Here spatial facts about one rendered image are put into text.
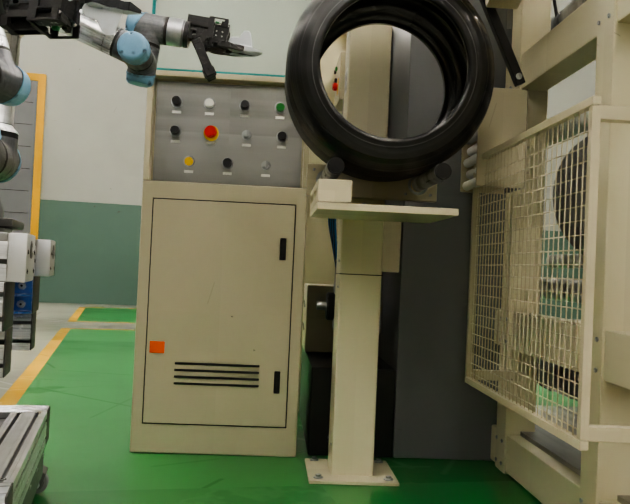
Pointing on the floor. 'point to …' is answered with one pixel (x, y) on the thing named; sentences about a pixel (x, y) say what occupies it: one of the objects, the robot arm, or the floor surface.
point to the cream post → (359, 270)
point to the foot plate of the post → (382, 474)
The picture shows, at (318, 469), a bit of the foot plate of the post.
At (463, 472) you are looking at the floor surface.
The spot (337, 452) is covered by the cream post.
